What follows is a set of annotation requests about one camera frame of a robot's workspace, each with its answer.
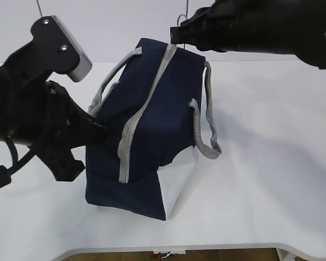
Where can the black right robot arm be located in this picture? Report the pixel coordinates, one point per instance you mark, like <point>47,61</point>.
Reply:
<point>276,27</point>

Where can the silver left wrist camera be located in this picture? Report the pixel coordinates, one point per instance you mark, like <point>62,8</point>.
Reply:
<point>80,62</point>

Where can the white bracket under table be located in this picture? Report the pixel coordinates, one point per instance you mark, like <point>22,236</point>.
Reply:
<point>167,253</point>

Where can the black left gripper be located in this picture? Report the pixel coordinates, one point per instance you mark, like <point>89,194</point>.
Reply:
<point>42,115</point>

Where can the navy blue lunch bag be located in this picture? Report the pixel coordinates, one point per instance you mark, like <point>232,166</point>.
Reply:
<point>156,104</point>

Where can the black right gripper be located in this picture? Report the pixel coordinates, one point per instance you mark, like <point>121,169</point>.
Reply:
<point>208,26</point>

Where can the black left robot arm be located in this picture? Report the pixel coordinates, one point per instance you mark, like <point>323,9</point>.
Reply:
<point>17,151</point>

